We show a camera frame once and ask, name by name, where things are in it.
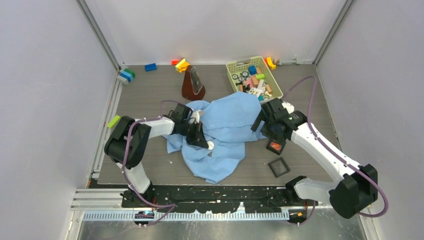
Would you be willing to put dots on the blue toy brick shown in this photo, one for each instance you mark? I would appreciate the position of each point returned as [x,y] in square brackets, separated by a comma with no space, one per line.
[150,67]

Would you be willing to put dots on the lime green block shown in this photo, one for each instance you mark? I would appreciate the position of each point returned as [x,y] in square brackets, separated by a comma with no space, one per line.
[113,121]

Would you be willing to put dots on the orange brooch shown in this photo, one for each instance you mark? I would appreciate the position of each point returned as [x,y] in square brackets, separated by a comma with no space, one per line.
[275,146]

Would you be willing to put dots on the yellow-green plastic basket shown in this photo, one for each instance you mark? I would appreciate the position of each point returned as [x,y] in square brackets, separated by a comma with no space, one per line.
[241,81]

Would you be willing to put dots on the yellow arch block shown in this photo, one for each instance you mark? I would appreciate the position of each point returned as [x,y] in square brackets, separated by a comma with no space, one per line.
[270,63]

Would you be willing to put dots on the brown wooden metronome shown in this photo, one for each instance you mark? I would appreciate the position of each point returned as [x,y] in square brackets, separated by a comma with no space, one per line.
[192,88]

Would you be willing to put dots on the yellow toy block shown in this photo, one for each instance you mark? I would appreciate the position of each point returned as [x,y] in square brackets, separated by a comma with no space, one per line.
[181,65]

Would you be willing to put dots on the green block in basket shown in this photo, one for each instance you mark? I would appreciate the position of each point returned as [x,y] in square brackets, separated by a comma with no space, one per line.
[260,76]

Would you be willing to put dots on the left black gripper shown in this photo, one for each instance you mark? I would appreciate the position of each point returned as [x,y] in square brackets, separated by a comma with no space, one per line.
[197,138]

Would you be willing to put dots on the blue block in basket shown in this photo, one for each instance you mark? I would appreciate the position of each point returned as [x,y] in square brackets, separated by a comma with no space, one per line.
[252,70]

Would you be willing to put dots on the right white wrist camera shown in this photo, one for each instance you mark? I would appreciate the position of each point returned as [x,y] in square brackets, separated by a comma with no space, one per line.
[288,107]

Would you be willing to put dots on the light blue shirt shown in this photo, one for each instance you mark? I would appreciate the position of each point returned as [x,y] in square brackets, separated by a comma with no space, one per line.
[227,123]

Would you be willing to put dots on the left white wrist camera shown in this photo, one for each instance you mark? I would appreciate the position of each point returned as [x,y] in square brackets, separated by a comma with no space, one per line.
[195,117]

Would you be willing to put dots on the black square frame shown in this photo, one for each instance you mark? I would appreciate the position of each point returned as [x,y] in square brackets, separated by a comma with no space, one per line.
[279,167]
[274,151]

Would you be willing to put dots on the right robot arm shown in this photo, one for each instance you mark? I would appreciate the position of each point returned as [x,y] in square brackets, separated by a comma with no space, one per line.
[352,188]

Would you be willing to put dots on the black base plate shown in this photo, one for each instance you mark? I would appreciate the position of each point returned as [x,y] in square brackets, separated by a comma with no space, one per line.
[223,199]

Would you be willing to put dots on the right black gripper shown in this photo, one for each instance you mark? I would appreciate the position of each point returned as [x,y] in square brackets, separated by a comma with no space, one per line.
[261,117]

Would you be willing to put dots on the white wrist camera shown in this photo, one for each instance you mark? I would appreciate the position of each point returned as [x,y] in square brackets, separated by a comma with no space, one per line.
[288,107]
[195,117]

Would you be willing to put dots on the stacked blue green bricks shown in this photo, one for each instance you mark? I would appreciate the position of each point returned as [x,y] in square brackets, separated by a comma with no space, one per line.
[125,76]

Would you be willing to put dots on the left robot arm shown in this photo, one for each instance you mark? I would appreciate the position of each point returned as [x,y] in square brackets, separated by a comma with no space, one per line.
[127,143]

